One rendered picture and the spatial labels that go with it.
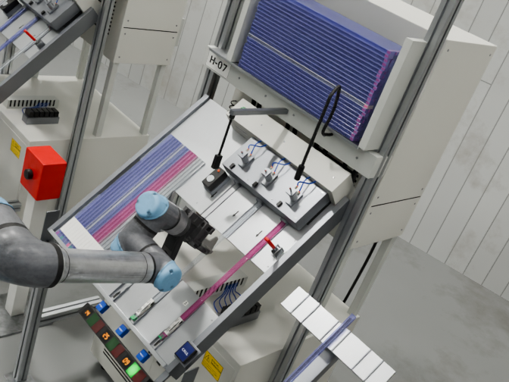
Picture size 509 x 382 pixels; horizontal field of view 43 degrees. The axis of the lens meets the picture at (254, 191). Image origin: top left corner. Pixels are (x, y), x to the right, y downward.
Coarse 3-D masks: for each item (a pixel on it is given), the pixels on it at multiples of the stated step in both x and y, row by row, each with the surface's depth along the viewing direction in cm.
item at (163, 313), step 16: (112, 288) 197; (128, 288) 196; (144, 288) 194; (176, 288) 192; (128, 304) 193; (144, 304) 191; (160, 304) 190; (176, 304) 189; (192, 304) 187; (144, 320) 189; (160, 320) 187; (192, 320) 185; (208, 320) 183; (144, 336) 186; (176, 336) 183; (192, 336) 182; (160, 352) 182
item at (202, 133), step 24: (192, 120) 227; (216, 120) 224; (192, 144) 221; (216, 144) 218; (240, 144) 215; (192, 192) 210; (216, 192) 207; (240, 192) 205; (216, 216) 202; (240, 216) 200; (264, 216) 197; (240, 240) 195; (288, 240) 191; (264, 264) 188
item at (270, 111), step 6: (234, 108) 186; (240, 108) 188; (246, 108) 189; (252, 108) 191; (258, 108) 193; (264, 108) 195; (270, 108) 196; (276, 108) 198; (282, 108) 200; (234, 114) 185; (240, 114) 187; (246, 114) 189; (252, 114) 191; (258, 114) 193
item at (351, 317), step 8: (352, 320) 166; (336, 328) 165; (344, 328) 165; (336, 336) 164; (320, 344) 164; (328, 344) 164; (312, 352) 163; (320, 352) 163; (304, 360) 163; (312, 360) 162; (296, 368) 162; (304, 368) 162; (296, 376) 161
